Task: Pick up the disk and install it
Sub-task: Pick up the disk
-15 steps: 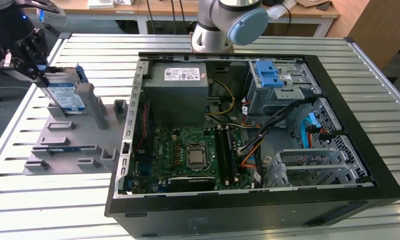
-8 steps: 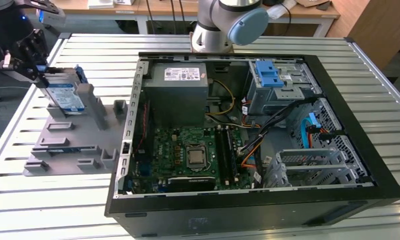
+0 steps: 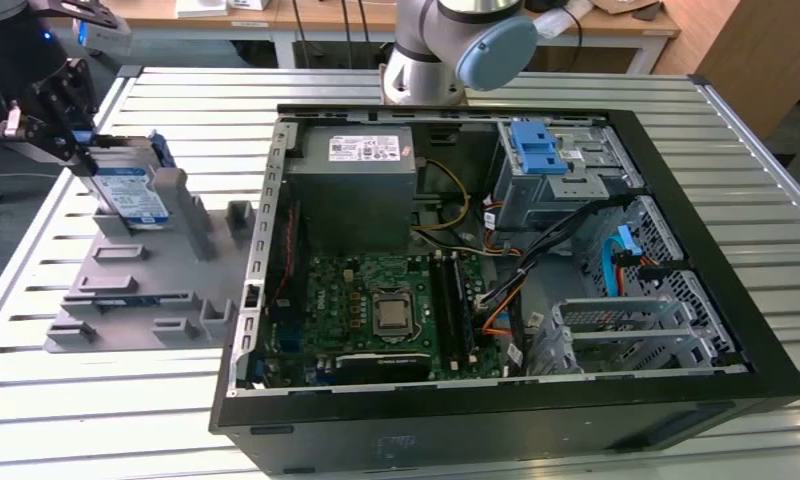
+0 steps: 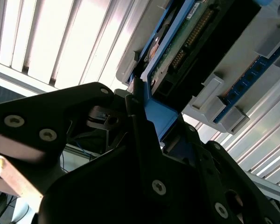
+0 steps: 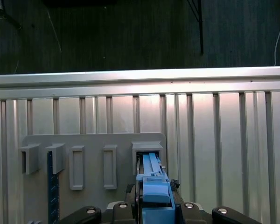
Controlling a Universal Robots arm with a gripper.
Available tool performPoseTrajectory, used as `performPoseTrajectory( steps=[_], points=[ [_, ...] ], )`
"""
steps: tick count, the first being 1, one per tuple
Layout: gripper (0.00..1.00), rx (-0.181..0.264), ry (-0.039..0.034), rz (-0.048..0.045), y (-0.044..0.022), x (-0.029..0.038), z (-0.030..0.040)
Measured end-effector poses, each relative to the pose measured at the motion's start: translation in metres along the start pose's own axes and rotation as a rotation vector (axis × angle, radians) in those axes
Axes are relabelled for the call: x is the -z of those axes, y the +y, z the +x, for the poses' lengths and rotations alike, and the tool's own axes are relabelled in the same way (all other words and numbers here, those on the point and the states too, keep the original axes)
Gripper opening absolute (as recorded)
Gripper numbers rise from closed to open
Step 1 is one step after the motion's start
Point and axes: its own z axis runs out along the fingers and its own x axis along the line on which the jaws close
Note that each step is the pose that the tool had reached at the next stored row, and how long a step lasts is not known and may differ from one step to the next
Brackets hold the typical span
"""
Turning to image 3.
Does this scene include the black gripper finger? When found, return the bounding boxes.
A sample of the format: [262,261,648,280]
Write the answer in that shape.
[0,101,101,177]
[29,57,101,147]

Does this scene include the hard disk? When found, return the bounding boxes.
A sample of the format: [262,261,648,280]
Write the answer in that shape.
[71,128,175,232]

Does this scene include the metal disk bay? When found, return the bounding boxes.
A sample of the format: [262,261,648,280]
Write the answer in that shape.
[529,295,734,377]

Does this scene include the large white box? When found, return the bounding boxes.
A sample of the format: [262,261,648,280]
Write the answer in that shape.
[175,0,229,19]

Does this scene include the grey plastic parts rack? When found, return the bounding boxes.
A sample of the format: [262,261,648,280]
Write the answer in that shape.
[42,168,258,355]

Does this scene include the RAM stick with blue label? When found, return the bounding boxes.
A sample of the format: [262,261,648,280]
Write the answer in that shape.
[62,295,191,309]

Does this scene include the grey power supply unit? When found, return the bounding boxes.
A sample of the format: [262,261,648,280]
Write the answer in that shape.
[285,124,419,256]

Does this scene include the green motherboard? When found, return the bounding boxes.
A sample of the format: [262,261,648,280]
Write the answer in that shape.
[265,252,508,386]

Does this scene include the silver CPU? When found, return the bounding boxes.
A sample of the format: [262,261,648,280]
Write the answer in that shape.
[374,298,414,335]

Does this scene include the black graphics card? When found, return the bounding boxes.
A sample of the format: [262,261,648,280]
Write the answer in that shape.
[331,351,435,385]

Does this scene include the black RAM slot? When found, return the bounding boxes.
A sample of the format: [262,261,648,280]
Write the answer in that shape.
[435,254,461,369]

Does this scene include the blue plastic drive latch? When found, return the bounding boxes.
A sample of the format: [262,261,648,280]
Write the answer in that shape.
[508,121,569,175]

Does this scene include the metal optical drive cage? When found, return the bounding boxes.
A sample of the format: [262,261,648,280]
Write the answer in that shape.
[490,119,645,234]

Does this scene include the black open PC case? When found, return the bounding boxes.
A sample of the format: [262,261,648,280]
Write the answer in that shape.
[206,102,800,475]

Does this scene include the brown cardboard piece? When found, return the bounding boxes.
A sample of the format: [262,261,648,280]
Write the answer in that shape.
[589,0,661,22]

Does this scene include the wooden cabinet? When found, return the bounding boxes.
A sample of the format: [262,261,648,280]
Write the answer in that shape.
[652,0,800,144]

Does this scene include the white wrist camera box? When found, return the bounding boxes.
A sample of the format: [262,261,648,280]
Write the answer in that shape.
[82,18,134,57]

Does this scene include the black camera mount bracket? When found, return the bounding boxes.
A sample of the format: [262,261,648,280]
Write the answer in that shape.
[30,0,133,32]

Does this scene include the wooden desk white frame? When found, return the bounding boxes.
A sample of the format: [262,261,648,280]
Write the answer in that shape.
[122,0,681,76]

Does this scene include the yellow and black wires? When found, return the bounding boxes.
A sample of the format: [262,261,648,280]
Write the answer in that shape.
[409,158,472,234]

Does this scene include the orange wire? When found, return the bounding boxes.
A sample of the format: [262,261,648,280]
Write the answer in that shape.
[482,299,528,346]

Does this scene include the black cable bundle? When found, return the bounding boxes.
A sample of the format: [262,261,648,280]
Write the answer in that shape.
[482,194,645,304]

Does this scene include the blue flat data wire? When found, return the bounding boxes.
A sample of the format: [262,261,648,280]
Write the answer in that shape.
[600,225,642,301]

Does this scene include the coloured power wire black plug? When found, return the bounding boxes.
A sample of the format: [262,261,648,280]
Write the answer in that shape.
[612,252,685,281]

